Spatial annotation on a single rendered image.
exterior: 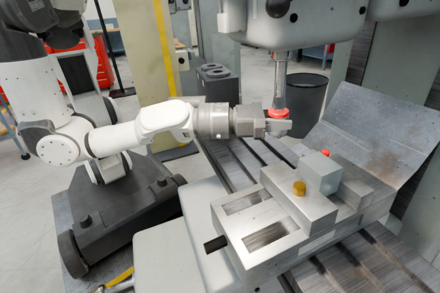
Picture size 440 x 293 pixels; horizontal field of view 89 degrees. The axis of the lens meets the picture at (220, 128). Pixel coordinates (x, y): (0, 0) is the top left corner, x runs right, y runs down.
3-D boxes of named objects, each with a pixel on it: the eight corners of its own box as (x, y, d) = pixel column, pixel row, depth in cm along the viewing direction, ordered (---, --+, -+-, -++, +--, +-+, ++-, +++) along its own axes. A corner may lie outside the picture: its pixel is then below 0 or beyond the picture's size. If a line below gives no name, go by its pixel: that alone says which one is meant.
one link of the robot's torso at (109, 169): (89, 174, 119) (55, 103, 87) (126, 158, 130) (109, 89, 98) (98, 196, 111) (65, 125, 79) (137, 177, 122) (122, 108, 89)
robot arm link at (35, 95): (25, 172, 48) (-34, 67, 37) (55, 142, 59) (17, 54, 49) (82, 166, 49) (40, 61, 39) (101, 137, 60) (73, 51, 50)
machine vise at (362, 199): (246, 295, 37) (245, 255, 31) (211, 224, 49) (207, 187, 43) (388, 214, 48) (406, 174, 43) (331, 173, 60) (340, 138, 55)
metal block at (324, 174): (317, 201, 42) (322, 176, 39) (295, 181, 47) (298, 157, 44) (337, 191, 44) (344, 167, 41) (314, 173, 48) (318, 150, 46)
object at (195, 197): (217, 327, 49) (212, 300, 43) (181, 210, 78) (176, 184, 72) (381, 241, 63) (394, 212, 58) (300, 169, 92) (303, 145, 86)
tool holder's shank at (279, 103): (273, 113, 50) (275, 63, 44) (270, 107, 53) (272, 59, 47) (287, 112, 50) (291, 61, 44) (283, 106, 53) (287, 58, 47)
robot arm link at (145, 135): (190, 119, 48) (129, 135, 48) (198, 135, 56) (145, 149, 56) (184, 95, 51) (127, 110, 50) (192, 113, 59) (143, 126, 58)
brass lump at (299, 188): (298, 198, 39) (298, 191, 38) (289, 190, 41) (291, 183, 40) (308, 194, 40) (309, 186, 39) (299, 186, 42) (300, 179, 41)
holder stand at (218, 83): (210, 129, 86) (205, 78, 76) (199, 107, 105) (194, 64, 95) (239, 123, 88) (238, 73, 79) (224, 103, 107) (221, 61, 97)
